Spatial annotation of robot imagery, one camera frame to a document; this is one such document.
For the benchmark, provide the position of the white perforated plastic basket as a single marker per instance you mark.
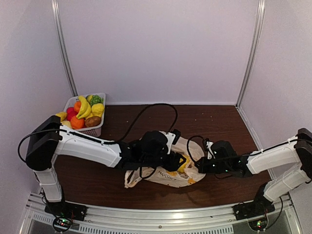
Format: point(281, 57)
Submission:
point(75, 103)

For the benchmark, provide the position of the aluminium front rail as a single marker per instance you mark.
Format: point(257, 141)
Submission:
point(211, 220)

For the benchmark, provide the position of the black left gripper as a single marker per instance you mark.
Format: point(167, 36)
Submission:
point(172, 165)

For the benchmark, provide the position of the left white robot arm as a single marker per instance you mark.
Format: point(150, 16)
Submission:
point(51, 139)

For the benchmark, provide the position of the yellow green toy fruit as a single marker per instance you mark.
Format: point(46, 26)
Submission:
point(89, 98)

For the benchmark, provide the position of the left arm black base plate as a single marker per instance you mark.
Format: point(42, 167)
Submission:
point(67, 210)

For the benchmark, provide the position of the large yellow toy lemon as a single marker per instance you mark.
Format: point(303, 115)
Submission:
point(98, 109)

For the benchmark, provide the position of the brown toy potato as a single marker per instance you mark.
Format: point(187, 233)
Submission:
point(93, 121)

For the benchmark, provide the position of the yellow toy mango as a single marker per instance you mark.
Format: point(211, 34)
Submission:
point(185, 165)

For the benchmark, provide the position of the yellow toy banana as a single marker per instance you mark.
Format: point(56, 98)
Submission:
point(85, 109)

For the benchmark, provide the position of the pale yellow toy fruit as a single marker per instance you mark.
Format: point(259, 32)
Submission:
point(66, 123)

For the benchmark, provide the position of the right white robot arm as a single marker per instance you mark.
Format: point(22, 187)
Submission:
point(297, 151)

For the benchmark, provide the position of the cream printed plastic bag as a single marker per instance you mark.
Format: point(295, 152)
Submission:
point(176, 179)

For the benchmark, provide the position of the left round circuit board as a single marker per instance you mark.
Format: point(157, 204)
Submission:
point(61, 224)

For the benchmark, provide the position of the red toy fruit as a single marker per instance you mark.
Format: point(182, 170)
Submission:
point(70, 113)

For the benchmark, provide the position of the orange toy fruit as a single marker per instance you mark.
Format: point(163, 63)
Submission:
point(77, 123)

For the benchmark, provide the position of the right aluminium frame post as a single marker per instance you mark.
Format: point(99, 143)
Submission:
point(259, 20)

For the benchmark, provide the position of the yellow toy starfruit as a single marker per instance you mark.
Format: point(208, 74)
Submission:
point(62, 116)

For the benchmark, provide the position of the round circuit board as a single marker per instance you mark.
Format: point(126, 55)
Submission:
point(61, 224)
point(258, 224)

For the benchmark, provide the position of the green toy grape bunch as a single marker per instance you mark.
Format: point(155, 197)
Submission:
point(96, 99)

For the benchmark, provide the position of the right round circuit board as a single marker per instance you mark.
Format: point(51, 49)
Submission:
point(258, 224)

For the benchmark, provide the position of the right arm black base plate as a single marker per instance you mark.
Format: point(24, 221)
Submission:
point(252, 209)

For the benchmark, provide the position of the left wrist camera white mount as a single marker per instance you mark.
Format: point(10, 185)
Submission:
point(172, 138)

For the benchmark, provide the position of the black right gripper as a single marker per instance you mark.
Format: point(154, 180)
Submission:
point(203, 168)

